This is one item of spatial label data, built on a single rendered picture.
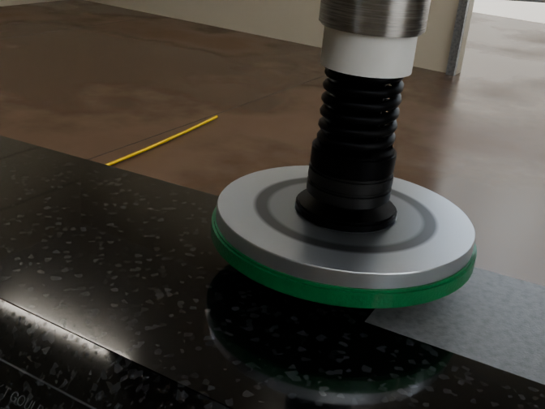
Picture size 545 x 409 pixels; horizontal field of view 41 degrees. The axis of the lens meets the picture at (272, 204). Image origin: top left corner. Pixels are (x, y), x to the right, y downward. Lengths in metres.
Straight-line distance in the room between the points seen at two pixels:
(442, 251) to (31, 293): 0.31
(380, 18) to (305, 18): 5.45
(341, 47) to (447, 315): 0.23
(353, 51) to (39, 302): 0.29
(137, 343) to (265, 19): 5.69
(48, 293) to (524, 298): 0.39
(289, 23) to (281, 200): 5.45
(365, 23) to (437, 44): 5.05
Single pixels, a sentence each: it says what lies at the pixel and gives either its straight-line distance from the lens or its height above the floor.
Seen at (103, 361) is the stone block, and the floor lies 0.82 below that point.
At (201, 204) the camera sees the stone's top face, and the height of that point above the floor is 0.82.
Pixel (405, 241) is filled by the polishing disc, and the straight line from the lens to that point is 0.57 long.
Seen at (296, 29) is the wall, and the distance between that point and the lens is 6.02.
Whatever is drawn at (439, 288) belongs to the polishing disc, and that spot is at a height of 0.86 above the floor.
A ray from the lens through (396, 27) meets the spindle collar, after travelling 0.53.
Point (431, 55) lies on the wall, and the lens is 5.59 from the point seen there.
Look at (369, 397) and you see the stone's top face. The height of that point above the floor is 0.82.
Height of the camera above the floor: 1.12
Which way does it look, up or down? 23 degrees down
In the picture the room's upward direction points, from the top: 6 degrees clockwise
